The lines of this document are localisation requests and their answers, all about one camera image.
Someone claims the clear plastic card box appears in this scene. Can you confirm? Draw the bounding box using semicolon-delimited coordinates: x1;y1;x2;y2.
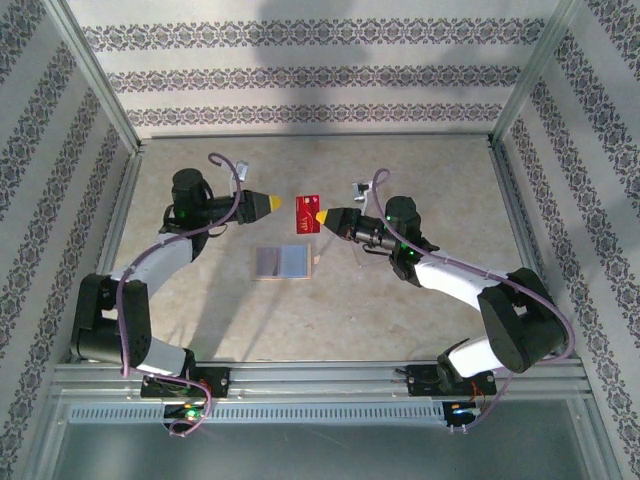
349;238;396;269

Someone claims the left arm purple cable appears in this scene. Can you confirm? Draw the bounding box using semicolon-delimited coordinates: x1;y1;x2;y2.
115;152;246;439

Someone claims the thin aluminium table rail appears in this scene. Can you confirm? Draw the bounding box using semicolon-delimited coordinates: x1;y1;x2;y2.
149;131;490;142

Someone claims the long aluminium mounting rail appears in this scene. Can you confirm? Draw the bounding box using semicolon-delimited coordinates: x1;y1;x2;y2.
52;363;587;401

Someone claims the aluminium table side rail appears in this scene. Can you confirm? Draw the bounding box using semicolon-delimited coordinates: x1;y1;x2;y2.
69;142;147;364
485;138;584;364

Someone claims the red credit card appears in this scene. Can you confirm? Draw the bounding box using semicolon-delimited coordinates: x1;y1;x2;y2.
293;194;324;236

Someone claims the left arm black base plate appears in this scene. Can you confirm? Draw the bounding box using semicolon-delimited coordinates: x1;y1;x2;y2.
140;367;232;400

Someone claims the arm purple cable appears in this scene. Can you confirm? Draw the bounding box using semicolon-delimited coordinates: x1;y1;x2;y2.
372;167;576;435
115;152;246;439

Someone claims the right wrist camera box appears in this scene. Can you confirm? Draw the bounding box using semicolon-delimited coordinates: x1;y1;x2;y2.
351;180;375;211

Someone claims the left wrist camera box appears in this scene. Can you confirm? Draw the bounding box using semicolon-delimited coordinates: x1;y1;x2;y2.
227;159;251;199

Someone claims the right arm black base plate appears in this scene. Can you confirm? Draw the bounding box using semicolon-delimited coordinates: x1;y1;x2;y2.
407;366;498;399

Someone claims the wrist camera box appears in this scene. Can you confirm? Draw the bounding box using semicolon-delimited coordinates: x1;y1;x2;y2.
227;159;251;199
351;180;375;211

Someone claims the slotted grey cable duct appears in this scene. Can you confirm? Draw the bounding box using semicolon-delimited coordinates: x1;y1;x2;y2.
66;402;447;427

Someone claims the aluminium frame post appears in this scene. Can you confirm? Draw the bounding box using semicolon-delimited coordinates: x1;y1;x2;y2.
42;0;146;157
490;0;585;147

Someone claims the beige leather card holder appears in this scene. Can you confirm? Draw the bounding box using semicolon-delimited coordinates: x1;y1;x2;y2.
251;243;324;282

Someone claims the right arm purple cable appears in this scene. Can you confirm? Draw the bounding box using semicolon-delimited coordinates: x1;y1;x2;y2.
372;167;576;435

